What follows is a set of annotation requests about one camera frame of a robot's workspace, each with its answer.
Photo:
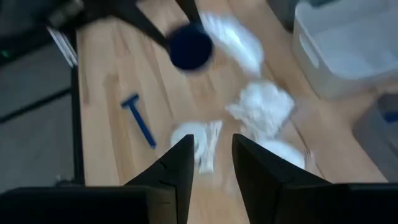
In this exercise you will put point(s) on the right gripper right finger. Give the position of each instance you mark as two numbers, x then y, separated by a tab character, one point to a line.
295	199

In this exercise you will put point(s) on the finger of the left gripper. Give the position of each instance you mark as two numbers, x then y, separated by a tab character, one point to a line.
191	12
143	26

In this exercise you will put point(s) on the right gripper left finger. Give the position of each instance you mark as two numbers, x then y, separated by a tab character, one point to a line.
140	202

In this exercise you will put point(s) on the silver aluminium extrusion bar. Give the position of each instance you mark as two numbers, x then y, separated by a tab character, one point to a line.
63	46

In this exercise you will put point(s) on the vanity pack bag large print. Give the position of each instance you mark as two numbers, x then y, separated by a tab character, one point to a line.
286	152

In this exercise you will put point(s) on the cotton balls and swabs bag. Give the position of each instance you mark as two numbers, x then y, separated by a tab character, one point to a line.
236	40
264	105

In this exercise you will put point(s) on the vanity pack bag small print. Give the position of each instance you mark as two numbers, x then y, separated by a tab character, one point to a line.
208	140

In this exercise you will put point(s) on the white plastic bin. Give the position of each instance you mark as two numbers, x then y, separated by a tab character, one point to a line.
342	46

